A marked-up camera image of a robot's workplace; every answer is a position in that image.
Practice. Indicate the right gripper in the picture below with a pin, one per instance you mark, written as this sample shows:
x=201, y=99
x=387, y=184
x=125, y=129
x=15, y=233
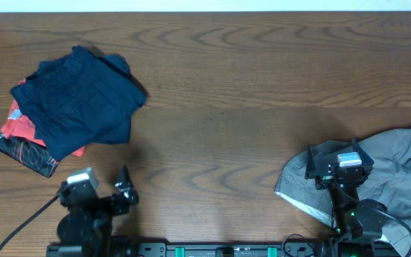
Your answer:
x=326, y=177

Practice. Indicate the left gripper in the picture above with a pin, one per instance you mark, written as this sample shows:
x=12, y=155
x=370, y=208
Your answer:
x=118, y=199

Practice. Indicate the grey shorts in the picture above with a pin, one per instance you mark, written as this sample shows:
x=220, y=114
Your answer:
x=389, y=181

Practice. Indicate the navy shorts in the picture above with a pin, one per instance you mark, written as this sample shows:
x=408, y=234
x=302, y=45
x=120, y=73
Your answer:
x=74, y=100
x=121, y=133

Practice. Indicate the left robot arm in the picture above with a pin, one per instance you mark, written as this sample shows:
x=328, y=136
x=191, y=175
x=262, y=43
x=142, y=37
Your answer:
x=87, y=228

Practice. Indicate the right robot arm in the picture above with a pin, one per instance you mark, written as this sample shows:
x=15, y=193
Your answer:
x=359, y=222

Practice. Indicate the folded black orange-print garment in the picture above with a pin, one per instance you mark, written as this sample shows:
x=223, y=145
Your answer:
x=31, y=155

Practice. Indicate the folded navy shorts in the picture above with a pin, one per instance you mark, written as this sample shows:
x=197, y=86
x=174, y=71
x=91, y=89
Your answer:
x=121, y=133

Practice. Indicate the folded red t-shirt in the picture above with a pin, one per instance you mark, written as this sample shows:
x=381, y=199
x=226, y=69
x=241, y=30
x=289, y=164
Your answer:
x=18, y=124

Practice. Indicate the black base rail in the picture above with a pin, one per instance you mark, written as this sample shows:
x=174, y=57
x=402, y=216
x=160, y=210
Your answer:
x=294, y=247

